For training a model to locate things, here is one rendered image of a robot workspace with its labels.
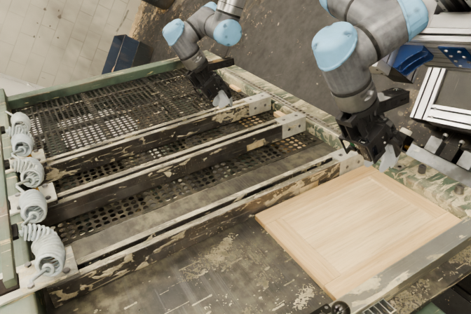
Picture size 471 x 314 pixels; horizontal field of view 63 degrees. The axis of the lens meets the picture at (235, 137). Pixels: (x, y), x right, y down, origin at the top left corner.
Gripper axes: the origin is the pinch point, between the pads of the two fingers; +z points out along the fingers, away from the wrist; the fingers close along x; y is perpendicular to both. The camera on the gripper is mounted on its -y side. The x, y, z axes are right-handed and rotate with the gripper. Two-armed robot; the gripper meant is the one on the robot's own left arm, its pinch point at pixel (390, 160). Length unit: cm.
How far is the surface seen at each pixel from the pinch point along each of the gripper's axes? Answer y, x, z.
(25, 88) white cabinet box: 47, -414, 23
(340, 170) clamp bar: -10, -36, 34
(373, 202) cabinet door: -5.6, -20.0, 36.5
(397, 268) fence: 11.8, 1.3, 28.7
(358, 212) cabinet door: 1.0, -20.1, 33.3
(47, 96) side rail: 39, -186, -12
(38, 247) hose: 65, -42, -22
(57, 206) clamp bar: 62, -77, -10
